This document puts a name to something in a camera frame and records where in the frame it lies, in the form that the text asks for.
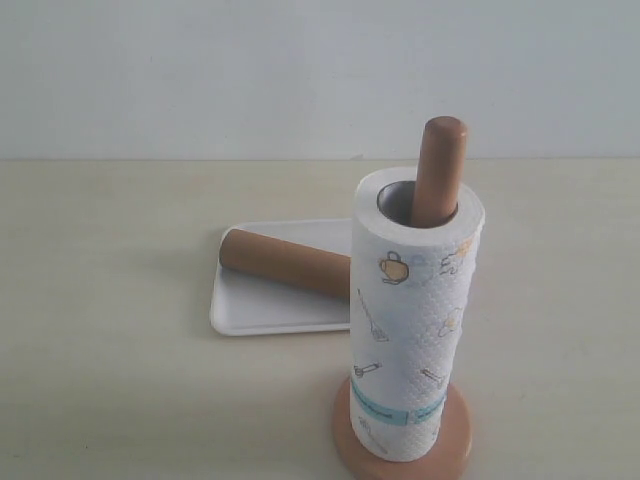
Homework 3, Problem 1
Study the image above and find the brown cardboard tube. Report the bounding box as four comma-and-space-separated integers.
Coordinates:
219, 228, 351, 300

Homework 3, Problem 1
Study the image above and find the white printed paper towel roll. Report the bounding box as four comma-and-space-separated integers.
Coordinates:
350, 167, 485, 462

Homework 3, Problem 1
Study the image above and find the wooden paper towel holder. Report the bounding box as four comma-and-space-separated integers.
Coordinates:
332, 116, 472, 479

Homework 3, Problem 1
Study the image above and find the white rectangular plastic tray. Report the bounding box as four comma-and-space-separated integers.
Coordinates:
209, 218, 351, 336

